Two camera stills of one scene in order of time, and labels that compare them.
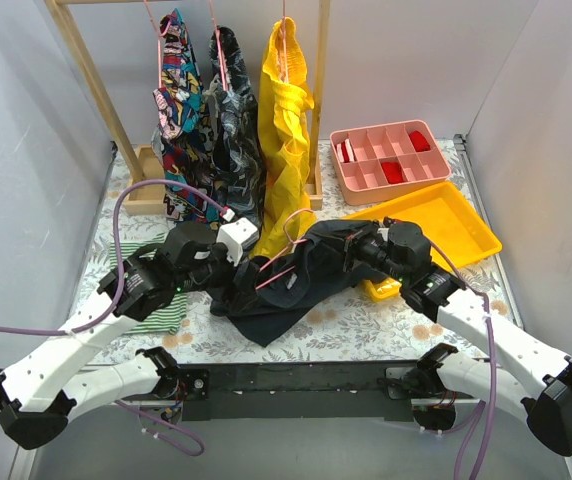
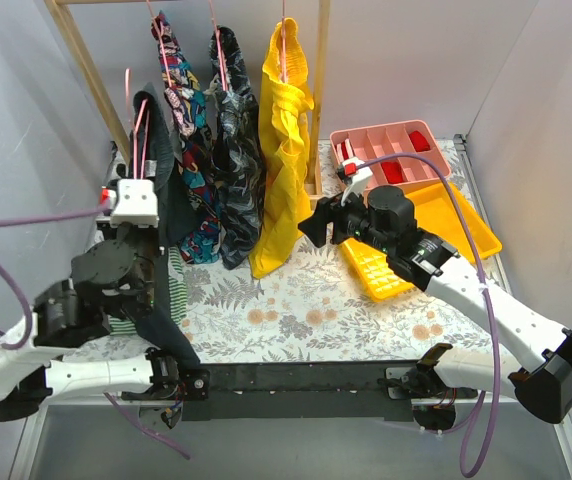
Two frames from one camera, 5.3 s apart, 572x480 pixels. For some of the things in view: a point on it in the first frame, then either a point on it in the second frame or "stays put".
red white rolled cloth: [346, 151] stays put
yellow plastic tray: [458, 234] stays put
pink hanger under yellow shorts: [283, 30] stays put
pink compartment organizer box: [383, 160] stays put
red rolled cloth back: [419, 142] stays put
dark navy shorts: [267, 296] to [161, 327]
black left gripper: [241, 279] to [129, 235]
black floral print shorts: [235, 124] stays put
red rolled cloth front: [392, 172] stays put
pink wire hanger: [289, 243] to [142, 115]
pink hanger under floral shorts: [224, 69] stays put
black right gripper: [352, 248] to [339, 223]
